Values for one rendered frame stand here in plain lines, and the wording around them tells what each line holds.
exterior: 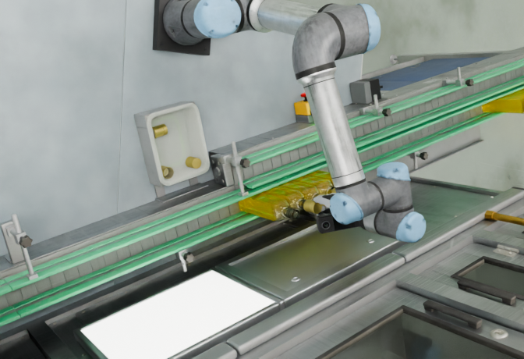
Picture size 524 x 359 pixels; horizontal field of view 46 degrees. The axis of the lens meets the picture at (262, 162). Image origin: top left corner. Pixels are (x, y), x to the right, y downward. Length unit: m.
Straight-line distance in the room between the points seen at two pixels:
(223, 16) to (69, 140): 0.56
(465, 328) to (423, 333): 0.09
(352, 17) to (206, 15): 0.44
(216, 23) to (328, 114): 0.48
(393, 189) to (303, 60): 0.37
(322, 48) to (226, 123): 0.72
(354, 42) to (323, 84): 0.13
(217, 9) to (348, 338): 0.92
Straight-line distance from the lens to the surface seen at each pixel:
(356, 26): 1.47
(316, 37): 1.40
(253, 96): 2.09
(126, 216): 1.85
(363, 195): 1.42
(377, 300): 1.59
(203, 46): 1.95
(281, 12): 1.67
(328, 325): 1.52
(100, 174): 1.86
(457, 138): 2.66
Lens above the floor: 2.48
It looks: 54 degrees down
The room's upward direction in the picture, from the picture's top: 101 degrees clockwise
